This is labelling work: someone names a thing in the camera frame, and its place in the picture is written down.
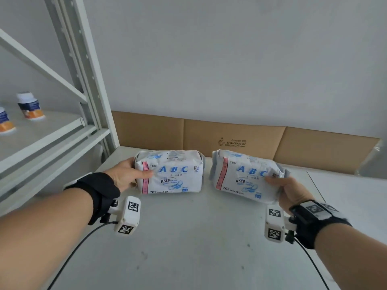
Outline black wrist strap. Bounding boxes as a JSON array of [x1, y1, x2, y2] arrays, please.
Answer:
[[289, 201, 353, 250], [64, 172, 121, 226]]

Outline person's right hand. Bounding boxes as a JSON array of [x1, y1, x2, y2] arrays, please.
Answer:
[[265, 175, 316, 212]]

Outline person's right forearm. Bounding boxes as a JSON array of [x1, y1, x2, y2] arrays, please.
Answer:
[[314, 225, 387, 290]]

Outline white marker plate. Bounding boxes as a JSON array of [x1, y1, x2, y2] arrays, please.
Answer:
[[298, 201, 339, 221]]

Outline white metal shelf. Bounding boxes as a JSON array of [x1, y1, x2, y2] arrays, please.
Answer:
[[45, 0, 387, 290], [0, 0, 112, 215]]

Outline person's left hand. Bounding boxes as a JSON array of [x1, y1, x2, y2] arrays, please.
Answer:
[[106, 157, 154, 194]]

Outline white ABC pack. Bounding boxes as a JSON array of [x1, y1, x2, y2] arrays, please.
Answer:
[[208, 149, 291, 205], [133, 149, 205, 195]]

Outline person's left forearm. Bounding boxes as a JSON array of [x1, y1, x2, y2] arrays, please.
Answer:
[[0, 187, 94, 290]]

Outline brown cardboard sheet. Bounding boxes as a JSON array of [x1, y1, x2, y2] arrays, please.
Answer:
[[111, 110, 381, 175]]

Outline orange-label bottles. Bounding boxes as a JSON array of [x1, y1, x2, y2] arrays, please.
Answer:
[[17, 92, 46, 121]]

